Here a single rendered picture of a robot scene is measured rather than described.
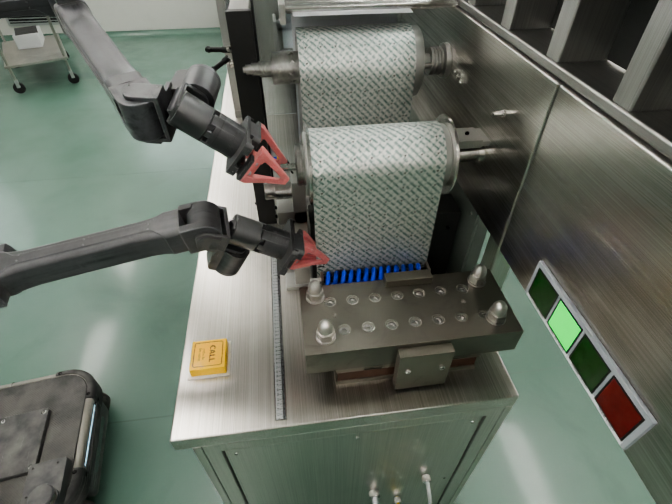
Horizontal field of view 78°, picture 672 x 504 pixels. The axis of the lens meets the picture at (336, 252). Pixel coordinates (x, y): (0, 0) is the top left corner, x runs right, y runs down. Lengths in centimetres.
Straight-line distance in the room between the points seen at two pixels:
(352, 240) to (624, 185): 46
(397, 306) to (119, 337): 168
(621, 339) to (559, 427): 144
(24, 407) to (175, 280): 90
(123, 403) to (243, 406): 124
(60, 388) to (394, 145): 154
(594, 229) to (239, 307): 72
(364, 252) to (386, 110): 32
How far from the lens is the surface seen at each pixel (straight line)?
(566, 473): 194
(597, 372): 63
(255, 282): 104
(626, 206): 56
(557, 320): 67
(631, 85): 58
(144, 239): 76
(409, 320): 80
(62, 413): 184
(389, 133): 76
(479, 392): 90
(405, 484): 126
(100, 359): 223
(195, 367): 90
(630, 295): 57
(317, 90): 91
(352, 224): 79
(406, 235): 84
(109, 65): 82
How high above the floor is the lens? 165
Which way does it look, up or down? 43 degrees down
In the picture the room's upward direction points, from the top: straight up
